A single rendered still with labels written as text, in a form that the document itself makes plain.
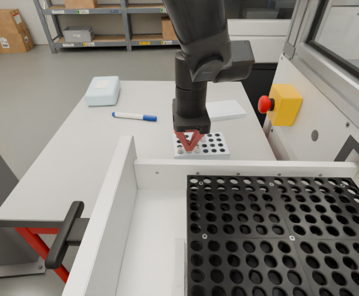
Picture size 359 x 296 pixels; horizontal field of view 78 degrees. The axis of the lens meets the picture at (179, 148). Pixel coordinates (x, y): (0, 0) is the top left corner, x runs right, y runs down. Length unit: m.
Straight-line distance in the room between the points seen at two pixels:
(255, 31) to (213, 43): 0.70
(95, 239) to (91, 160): 0.36
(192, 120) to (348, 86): 0.24
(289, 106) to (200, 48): 0.29
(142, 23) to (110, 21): 0.53
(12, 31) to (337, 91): 4.41
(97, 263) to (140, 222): 0.12
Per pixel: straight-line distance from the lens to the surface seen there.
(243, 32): 0.97
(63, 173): 0.56
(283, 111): 0.52
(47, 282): 1.33
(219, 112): 0.68
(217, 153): 0.50
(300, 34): 0.59
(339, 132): 0.43
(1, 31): 4.62
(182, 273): 0.29
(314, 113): 0.49
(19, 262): 1.40
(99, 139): 0.63
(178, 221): 0.34
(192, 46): 0.27
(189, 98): 0.39
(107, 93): 0.76
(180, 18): 0.24
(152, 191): 0.37
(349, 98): 0.42
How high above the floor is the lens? 1.12
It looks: 40 degrees down
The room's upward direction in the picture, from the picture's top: straight up
